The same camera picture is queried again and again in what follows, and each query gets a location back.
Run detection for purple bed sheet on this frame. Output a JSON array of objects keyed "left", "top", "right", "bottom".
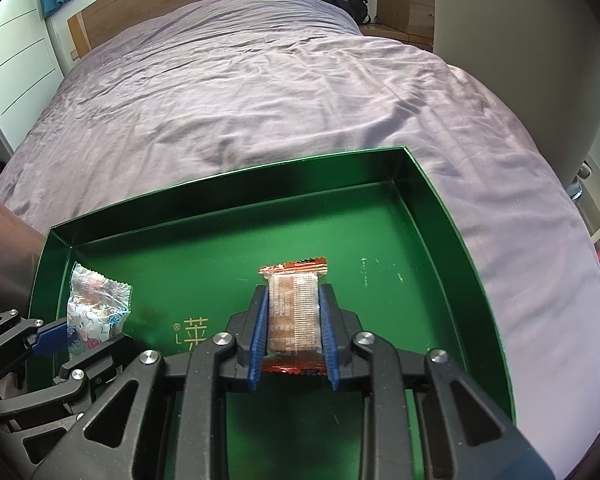
[{"left": 0, "top": 0, "right": 600, "bottom": 479}]

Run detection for wooden nightstand drawers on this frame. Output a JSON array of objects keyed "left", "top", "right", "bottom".
[{"left": 360, "top": 0, "right": 434, "bottom": 52}]

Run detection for white wardrobe shelf unit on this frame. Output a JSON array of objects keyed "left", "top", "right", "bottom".
[{"left": 0, "top": 0, "right": 64, "bottom": 152}]

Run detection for green metal tray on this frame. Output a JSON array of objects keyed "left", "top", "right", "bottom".
[{"left": 30, "top": 148, "right": 514, "bottom": 479}]

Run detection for white cartoon candy packet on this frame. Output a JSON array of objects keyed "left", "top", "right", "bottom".
[{"left": 66, "top": 262, "right": 133, "bottom": 359}]

